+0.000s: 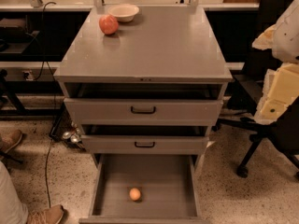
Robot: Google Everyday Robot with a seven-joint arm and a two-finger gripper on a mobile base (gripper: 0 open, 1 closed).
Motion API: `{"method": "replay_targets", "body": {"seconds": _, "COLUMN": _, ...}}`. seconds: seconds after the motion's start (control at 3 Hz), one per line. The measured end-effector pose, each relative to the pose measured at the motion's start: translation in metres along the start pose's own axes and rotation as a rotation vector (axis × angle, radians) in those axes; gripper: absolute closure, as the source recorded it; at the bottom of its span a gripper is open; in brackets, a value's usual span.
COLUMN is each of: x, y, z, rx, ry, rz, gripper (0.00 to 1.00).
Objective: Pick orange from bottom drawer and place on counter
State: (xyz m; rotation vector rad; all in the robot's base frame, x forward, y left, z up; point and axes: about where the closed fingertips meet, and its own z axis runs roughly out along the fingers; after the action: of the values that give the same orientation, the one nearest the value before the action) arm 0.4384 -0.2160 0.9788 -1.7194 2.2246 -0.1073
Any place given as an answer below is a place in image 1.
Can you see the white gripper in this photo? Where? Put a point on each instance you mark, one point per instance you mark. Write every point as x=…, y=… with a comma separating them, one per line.
x=288, y=36

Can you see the small orange fruit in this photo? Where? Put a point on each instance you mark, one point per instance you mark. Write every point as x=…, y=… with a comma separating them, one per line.
x=135, y=194

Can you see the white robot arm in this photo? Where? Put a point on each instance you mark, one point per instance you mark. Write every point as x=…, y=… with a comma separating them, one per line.
x=285, y=44

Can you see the grey drawer cabinet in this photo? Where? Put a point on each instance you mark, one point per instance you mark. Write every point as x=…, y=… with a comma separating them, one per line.
x=164, y=53

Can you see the bottom grey open drawer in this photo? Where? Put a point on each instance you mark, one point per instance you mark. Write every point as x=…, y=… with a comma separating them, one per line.
x=167, y=190

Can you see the middle grey drawer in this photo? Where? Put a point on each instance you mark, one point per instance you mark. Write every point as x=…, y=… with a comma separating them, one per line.
x=121, y=144

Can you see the top grey drawer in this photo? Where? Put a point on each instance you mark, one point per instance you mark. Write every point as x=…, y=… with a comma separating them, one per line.
x=143, y=112

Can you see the black office chair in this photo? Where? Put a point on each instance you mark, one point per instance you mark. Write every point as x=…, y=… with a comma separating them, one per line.
x=248, y=90

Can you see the white bowl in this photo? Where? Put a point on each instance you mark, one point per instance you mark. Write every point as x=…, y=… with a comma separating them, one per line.
x=123, y=12

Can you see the red apple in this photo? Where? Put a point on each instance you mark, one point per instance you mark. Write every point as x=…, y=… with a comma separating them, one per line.
x=108, y=24

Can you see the silver cans on floor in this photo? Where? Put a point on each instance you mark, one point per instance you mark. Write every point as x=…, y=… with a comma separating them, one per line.
x=73, y=135

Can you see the brown shoe lower left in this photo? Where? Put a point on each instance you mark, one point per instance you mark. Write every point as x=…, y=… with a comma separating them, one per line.
x=52, y=215

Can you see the brown shoe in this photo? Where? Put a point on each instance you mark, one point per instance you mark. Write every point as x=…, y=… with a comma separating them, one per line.
x=52, y=215
x=10, y=141

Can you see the brown shoe upper left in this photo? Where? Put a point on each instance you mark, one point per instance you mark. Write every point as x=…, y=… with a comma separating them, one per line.
x=10, y=141

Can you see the light trouser leg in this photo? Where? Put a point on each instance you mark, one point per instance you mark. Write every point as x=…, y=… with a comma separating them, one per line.
x=12, y=210

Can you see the wall power outlet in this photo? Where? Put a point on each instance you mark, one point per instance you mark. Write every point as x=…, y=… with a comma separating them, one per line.
x=28, y=75

